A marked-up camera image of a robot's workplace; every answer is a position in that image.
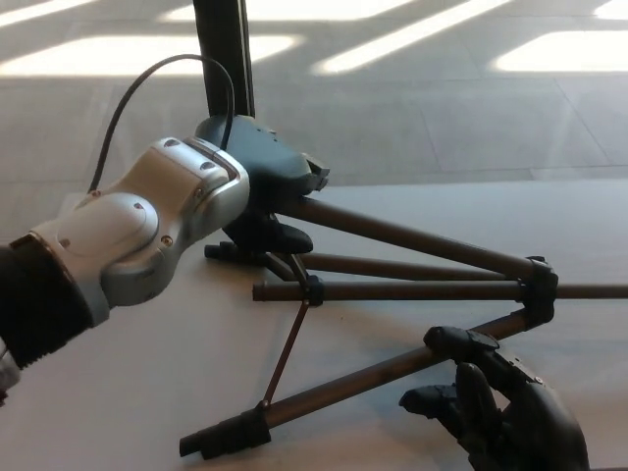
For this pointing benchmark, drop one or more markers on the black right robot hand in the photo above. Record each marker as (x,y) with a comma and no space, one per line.
(530,422)

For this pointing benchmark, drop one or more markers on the brown black camera tripod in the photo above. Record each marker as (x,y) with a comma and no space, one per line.
(392,290)

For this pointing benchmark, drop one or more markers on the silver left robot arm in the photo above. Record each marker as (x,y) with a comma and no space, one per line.
(147,221)

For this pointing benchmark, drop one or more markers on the black upright post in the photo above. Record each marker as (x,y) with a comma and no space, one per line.
(223,49)

